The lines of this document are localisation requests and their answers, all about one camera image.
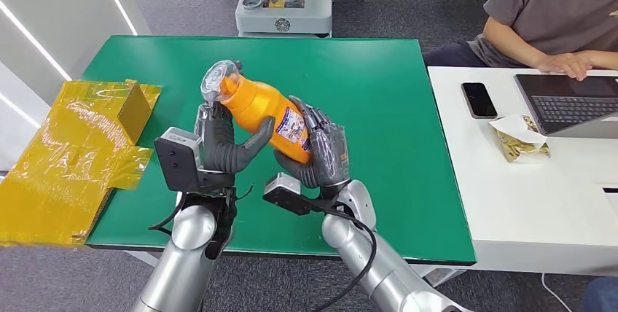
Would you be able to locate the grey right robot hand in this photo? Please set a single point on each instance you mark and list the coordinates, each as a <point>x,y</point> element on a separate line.
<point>328,155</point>

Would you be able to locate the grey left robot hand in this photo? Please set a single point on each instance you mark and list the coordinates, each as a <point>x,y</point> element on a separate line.
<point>217,150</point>

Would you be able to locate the orange labelled plastic bottle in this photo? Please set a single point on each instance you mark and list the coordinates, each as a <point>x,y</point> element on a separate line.
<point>256,104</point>

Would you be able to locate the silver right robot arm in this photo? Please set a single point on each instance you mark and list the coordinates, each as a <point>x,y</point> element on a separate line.
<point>381,276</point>

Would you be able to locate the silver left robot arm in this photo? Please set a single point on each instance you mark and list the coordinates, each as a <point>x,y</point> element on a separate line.
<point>186,261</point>

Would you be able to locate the green topped table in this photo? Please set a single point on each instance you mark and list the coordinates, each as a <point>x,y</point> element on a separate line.
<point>386,107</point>

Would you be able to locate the white table leg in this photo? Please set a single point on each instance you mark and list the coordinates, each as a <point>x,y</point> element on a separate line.
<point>145,257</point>

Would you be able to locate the grey machine base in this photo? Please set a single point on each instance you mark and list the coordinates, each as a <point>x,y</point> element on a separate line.
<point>283,15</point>

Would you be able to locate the black smartphone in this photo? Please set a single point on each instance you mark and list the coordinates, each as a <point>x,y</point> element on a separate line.
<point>479,100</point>

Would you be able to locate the yellow taped cardboard box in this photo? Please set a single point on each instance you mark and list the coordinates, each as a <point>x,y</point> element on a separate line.
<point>43,179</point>

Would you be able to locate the gold snack bag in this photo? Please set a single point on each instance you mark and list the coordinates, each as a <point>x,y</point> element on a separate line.
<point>520,144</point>

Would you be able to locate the white desk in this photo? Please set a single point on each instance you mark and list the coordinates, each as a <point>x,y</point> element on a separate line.
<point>531,203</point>

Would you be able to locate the dark grey laptop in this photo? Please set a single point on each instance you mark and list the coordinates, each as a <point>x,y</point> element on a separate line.
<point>565,103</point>

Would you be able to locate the person's hand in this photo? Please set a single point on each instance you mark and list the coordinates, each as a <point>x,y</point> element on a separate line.
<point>565,63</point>

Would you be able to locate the person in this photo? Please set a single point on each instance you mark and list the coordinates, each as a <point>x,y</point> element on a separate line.
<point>545,5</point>

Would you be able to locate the blue fabric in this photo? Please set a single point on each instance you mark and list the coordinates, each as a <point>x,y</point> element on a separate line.
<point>601,295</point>

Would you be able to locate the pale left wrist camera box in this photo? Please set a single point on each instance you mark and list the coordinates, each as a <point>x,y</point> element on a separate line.
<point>176,160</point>

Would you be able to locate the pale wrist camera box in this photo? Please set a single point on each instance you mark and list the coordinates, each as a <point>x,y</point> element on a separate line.
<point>285,191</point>
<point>176,160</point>

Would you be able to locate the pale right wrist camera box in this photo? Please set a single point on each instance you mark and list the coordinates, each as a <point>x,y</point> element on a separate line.
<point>285,191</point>

